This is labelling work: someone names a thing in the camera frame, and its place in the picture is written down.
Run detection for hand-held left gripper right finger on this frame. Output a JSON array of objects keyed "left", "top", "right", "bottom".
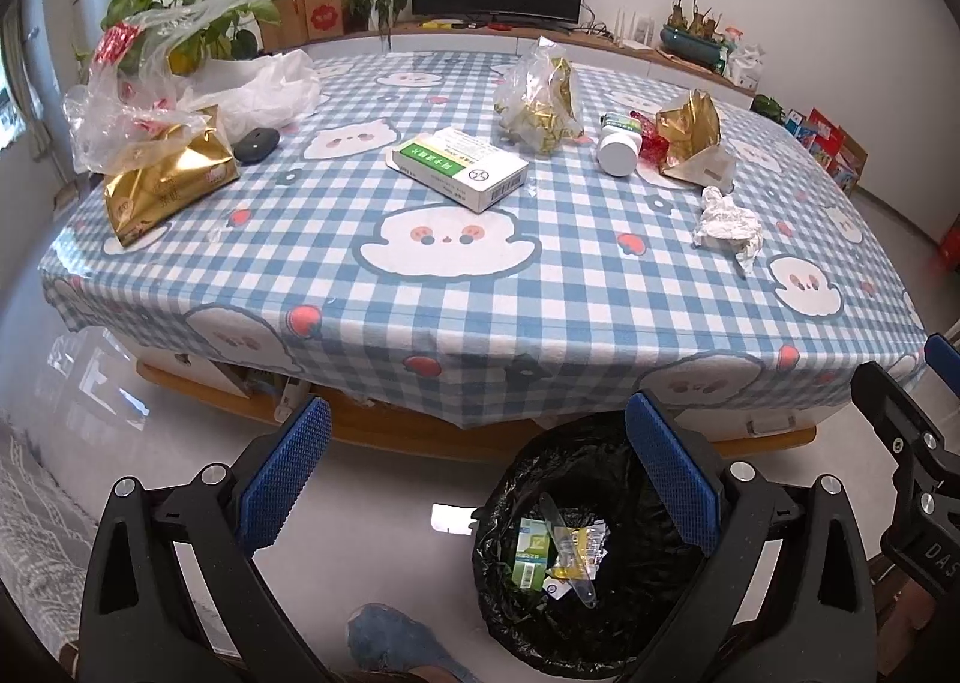
[{"left": 625, "top": 390, "right": 878, "bottom": 683}]

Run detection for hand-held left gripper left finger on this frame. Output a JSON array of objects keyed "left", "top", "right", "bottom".
[{"left": 79, "top": 394, "right": 335, "bottom": 683}]

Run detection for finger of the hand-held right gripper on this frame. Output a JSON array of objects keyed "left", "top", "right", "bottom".
[
  {"left": 924, "top": 332, "right": 960, "bottom": 384},
  {"left": 851, "top": 360, "right": 946, "bottom": 496}
]

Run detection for yellow snack wrapper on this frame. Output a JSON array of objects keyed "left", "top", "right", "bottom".
[{"left": 546, "top": 522, "right": 608, "bottom": 583}]

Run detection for clear plastic tube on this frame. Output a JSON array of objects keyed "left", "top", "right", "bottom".
[{"left": 538, "top": 492, "right": 599, "bottom": 609}]

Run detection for dark green medicine box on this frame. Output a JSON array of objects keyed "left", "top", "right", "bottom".
[{"left": 512, "top": 518, "right": 556, "bottom": 588}]

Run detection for black-lined trash bin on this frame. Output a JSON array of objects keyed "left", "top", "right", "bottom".
[{"left": 471, "top": 413, "right": 732, "bottom": 680}]

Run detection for white tissue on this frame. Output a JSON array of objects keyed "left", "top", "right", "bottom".
[{"left": 691, "top": 185, "right": 764, "bottom": 273}]

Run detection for gold foil bag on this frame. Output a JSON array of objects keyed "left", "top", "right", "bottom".
[{"left": 652, "top": 89, "right": 740, "bottom": 193}]

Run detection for white green box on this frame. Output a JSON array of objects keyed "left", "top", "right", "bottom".
[{"left": 385, "top": 125, "right": 528, "bottom": 213}]

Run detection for clear bag of gold wrappers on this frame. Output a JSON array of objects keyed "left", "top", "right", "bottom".
[{"left": 493, "top": 38, "right": 586, "bottom": 159}]

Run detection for white wooden table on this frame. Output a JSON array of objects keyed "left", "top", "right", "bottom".
[{"left": 135, "top": 338, "right": 927, "bottom": 466}]

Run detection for blue slipper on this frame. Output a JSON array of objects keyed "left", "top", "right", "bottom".
[{"left": 346, "top": 603, "right": 481, "bottom": 683}]

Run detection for red cardboard box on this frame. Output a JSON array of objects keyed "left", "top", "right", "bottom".
[{"left": 829, "top": 128, "right": 869, "bottom": 195}]

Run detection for yellow red gift box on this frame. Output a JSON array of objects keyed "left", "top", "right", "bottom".
[{"left": 806, "top": 109, "right": 845, "bottom": 166}]

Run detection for blue checked tablecloth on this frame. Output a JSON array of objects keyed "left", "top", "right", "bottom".
[{"left": 41, "top": 49, "right": 927, "bottom": 429}]

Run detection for grey patterned rug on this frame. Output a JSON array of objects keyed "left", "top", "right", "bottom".
[{"left": 0, "top": 413, "right": 98, "bottom": 661}]

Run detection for gold tissue pack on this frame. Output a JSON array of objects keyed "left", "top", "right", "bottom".
[{"left": 103, "top": 105, "right": 242, "bottom": 253}]

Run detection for white bottle green label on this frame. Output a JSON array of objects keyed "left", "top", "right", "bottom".
[{"left": 596, "top": 111, "right": 646, "bottom": 178}]

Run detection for small black oval case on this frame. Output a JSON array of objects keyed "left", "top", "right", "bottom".
[{"left": 231, "top": 126, "right": 282, "bottom": 165}]

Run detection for red plastic net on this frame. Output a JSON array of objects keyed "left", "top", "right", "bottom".
[{"left": 628, "top": 111, "right": 672, "bottom": 166}]

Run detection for blue bonsai planter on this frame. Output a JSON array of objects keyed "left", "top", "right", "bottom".
[{"left": 658, "top": 0, "right": 732, "bottom": 65}]

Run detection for clear plastic bag red print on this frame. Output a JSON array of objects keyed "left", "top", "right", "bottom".
[{"left": 64, "top": 0, "right": 278, "bottom": 174}]

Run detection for white router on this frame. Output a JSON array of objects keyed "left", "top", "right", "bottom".
[{"left": 611, "top": 8, "right": 657, "bottom": 50}]

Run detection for plain brown cardboard box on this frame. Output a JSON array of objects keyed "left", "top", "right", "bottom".
[{"left": 259, "top": 0, "right": 310, "bottom": 50}]

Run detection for white television cabinet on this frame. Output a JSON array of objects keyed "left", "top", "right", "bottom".
[{"left": 300, "top": 23, "right": 758, "bottom": 114}]

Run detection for brown box red flower print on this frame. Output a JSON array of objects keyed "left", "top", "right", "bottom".
[{"left": 304, "top": 0, "right": 346, "bottom": 40}]

